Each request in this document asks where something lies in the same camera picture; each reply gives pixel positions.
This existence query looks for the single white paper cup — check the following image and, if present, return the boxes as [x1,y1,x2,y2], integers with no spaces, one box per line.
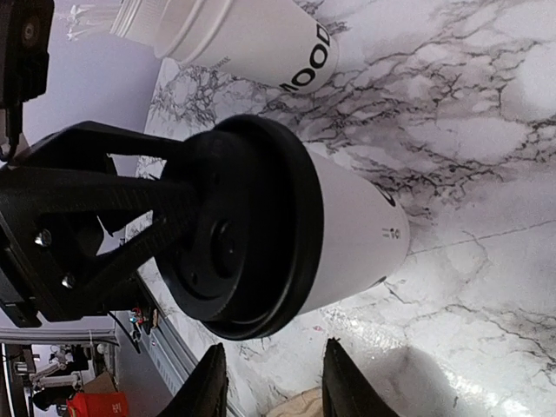
[299,151,410,314]

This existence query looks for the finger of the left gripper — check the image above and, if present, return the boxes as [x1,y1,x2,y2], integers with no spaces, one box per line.
[64,120,192,179]

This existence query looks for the white canister with stirrers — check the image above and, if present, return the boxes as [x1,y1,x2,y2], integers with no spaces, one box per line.
[68,0,168,46]

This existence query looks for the stack of white paper cups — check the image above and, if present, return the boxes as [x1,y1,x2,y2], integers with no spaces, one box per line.
[154,0,339,94]

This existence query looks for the brown cardboard cup carrier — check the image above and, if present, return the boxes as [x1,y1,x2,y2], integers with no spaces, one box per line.
[266,387,323,417]

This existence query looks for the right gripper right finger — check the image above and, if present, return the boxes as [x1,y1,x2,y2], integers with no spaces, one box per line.
[321,338,399,417]

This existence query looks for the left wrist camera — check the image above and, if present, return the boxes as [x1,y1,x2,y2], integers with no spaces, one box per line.
[1,0,55,109]

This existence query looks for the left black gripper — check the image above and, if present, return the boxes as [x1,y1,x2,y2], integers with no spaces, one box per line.
[1,129,199,326]

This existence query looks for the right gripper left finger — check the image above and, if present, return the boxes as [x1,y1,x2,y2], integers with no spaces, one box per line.
[158,343,228,417]

